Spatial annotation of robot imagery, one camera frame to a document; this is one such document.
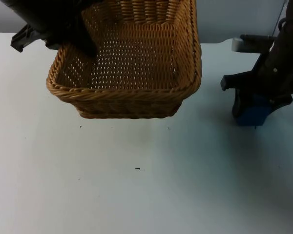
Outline black cable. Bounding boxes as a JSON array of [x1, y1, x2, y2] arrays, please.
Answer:
[[273, 0, 288, 32]]

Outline blue cube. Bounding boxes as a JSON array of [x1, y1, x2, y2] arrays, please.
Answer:
[[235, 94, 272, 127]]

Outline pale brown wicker basket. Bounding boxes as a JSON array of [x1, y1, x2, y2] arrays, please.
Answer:
[[45, 0, 202, 120]]

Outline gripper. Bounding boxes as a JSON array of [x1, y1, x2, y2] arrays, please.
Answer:
[[220, 29, 293, 118], [1, 0, 100, 58]]

